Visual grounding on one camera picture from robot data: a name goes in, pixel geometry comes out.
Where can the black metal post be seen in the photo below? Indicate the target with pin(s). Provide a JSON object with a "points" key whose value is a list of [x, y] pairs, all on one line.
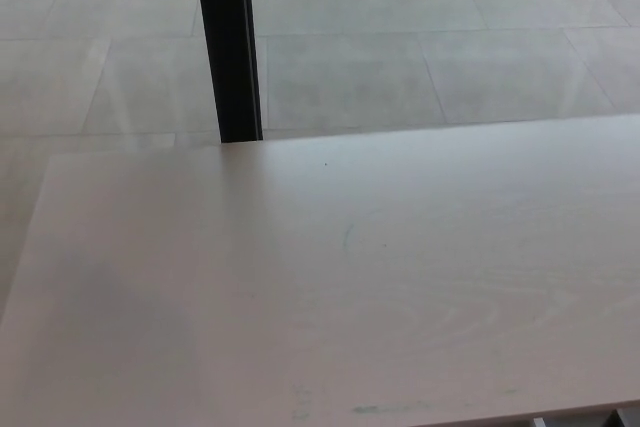
{"points": [[230, 47]]}

